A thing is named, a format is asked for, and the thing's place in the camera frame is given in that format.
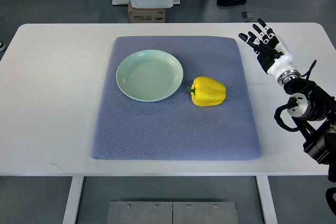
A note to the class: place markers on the grey floor plate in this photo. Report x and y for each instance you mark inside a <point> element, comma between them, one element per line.
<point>248,16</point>

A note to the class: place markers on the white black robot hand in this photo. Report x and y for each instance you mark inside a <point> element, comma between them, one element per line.
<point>266,45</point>

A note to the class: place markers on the white right table leg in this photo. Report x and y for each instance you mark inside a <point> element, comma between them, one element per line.
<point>266,200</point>

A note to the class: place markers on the white table leg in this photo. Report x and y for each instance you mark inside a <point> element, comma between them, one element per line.
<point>73,200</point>
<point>266,200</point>

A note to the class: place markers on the white left table leg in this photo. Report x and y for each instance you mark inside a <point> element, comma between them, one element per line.
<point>73,200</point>

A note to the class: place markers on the cardboard box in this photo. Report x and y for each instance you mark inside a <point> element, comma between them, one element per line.
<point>146,15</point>

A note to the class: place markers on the light green plate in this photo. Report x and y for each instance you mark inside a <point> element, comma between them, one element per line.
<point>149,75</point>

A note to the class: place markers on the white wheel at left edge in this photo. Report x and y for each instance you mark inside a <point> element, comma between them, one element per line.
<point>2,46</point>

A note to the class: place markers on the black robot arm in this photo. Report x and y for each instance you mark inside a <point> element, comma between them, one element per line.
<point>310,111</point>

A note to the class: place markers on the yellow bell pepper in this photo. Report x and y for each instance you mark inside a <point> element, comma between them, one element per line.
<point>206,91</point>

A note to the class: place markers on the metal base plate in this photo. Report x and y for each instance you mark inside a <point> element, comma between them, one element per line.
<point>172,212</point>

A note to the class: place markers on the blue-grey quilted mat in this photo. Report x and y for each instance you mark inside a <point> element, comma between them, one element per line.
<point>175,129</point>

